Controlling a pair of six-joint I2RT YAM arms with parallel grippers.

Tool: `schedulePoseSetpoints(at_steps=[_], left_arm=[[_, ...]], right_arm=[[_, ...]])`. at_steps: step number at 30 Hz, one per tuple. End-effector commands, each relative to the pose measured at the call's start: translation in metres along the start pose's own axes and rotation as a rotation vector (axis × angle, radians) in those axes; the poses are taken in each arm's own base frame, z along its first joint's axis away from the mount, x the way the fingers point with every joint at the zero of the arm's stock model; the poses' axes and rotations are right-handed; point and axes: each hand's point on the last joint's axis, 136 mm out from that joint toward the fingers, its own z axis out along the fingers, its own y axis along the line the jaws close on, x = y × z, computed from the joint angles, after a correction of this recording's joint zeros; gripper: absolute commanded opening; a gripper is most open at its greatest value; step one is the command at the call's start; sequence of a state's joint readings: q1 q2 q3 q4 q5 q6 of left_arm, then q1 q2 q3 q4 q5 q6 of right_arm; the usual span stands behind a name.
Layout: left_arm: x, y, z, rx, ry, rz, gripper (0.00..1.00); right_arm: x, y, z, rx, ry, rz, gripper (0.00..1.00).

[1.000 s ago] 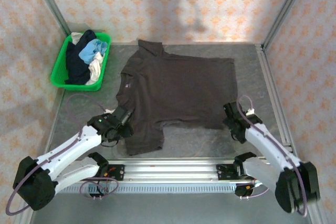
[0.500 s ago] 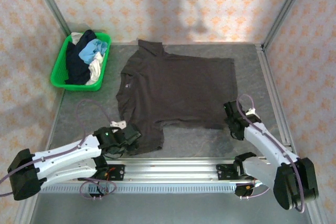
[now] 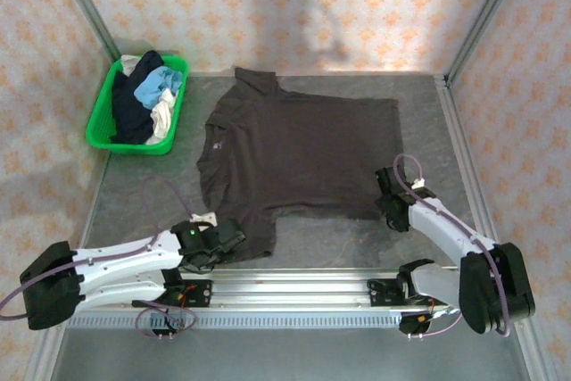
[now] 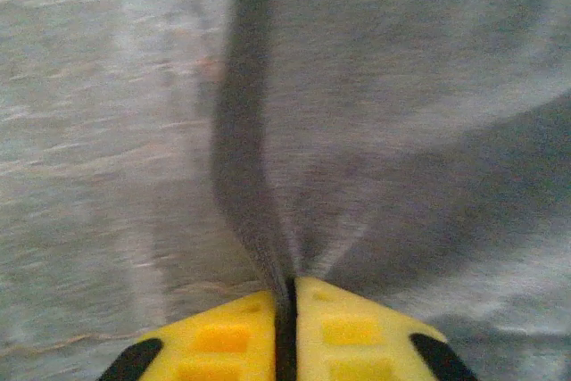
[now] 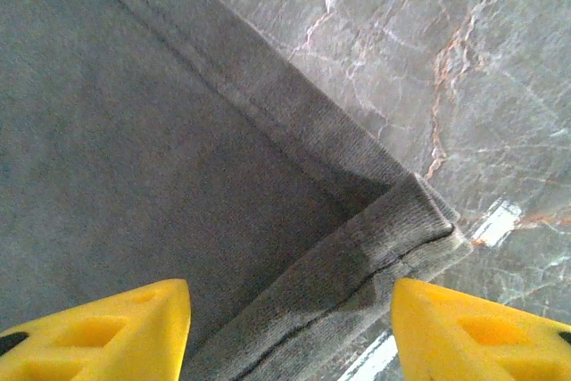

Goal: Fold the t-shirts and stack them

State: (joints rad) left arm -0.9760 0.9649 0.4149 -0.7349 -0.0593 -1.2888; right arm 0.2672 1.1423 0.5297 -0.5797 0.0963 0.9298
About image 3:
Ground dark grey t-shirt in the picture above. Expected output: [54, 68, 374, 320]
[195, 67, 406, 264]

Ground grey metal panel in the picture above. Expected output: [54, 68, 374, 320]
[48, 327, 536, 381]

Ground white garment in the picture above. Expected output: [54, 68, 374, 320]
[145, 88, 179, 146]
[120, 54, 143, 77]

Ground navy blue garment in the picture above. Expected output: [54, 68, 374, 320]
[110, 50, 164, 145]

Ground green plastic basket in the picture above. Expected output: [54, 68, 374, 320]
[85, 54, 191, 155]

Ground light blue garment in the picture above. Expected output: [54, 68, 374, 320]
[133, 66, 185, 110]

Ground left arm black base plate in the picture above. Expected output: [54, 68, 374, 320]
[158, 279, 213, 310]

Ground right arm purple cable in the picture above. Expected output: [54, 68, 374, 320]
[394, 153, 512, 340]

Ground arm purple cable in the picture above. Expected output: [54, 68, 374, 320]
[0, 175, 200, 340]
[394, 153, 512, 340]

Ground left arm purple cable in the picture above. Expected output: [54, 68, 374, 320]
[0, 175, 200, 340]

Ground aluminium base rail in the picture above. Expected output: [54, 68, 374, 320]
[178, 267, 460, 311]

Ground slotted grey cable duct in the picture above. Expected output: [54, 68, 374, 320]
[66, 312, 402, 331]

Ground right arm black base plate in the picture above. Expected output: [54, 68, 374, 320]
[368, 279, 410, 307]

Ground aluminium side frame rail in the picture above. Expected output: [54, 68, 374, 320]
[434, 75, 554, 381]
[21, 148, 112, 381]

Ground black cable connector block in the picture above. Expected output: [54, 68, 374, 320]
[400, 312, 436, 338]

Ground aluminium frame post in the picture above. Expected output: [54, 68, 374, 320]
[445, 0, 532, 83]
[48, 0, 121, 61]

